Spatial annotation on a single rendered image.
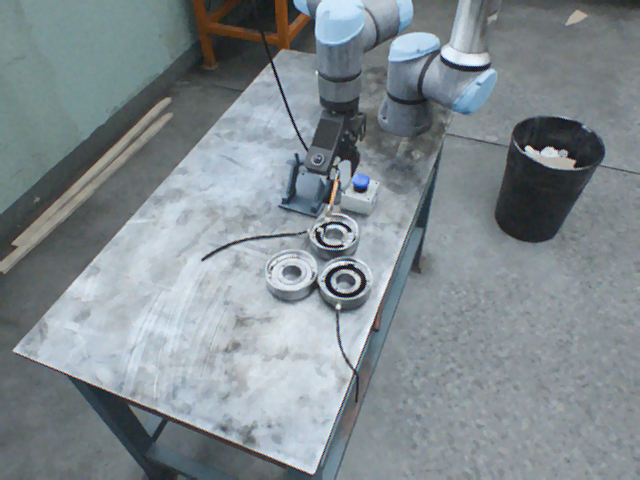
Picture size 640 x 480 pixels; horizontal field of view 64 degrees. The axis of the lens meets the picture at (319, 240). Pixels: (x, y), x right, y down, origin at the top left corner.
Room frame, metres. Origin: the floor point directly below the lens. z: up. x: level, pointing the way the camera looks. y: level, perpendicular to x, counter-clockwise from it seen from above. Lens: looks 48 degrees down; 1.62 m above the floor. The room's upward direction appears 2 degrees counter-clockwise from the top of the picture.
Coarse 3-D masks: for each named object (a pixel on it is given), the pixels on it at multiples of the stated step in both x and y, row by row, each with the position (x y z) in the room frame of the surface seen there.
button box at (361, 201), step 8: (352, 184) 0.87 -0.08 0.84; (376, 184) 0.87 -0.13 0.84; (344, 192) 0.85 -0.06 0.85; (352, 192) 0.85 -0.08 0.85; (360, 192) 0.84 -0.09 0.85; (368, 192) 0.84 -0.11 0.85; (376, 192) 0.86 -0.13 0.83; (344, 200) 0.84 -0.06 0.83; (352, 200) 0.83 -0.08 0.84; (360, 200) 0.82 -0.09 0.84; (368, 200) 0.82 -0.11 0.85; (344, 208) 0.84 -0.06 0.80; (352, 208) 0.83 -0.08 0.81; (360, 208) 0.82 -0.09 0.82; (368, 208) 0.82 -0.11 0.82
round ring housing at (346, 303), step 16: (320, 272) 0.62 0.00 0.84; (336, 272) 0.63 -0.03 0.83; (352, 272) 0.63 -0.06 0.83; (368, 272) 0.63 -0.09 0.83; (320, 288) 0.59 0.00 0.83; (336, 288) 0.60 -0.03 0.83; (352, 288) 0.59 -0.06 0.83; (368, 288) 0.58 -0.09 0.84; (336, 304) 0.56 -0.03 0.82; (352, 304) 0.56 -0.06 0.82
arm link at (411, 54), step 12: (408, 36) 1.21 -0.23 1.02; (420, 36) 1.20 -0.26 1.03; (432, 36) 1.19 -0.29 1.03; (396, 48) 1.16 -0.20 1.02; (408, 48) 1.14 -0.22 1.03; (420, 48) 1.13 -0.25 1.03; (432, 48) 1.13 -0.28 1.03; (396, 60) 1.14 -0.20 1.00; (408, 60) 1.13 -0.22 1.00; (420, 60) 1.12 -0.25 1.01; (432, 60) 1.11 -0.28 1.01; (396, 72) 1.14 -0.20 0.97; (408, 72) 1.12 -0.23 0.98; (420, 72) 1.10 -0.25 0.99; (396, 84) 1.14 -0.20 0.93; (408, 84) 1.12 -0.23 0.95; (420, 84) 1.09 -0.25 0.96; (396, 96) 1.14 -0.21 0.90; (408, 96) 1.12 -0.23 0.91; (420, 96) 1.13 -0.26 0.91
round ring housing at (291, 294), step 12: (288, 252) 0.68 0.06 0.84; (300, 252) 0.68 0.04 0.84; (288, 264) 0.66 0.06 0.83; (300, 264) 0.65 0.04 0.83; (312, 264) 0.65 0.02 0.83; (300, 276) 0.65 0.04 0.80; (312, 276) 0.63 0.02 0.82; (276, 288) 0.59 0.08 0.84; (300, 288) 0.59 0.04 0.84; (312, 288) 0.60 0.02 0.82
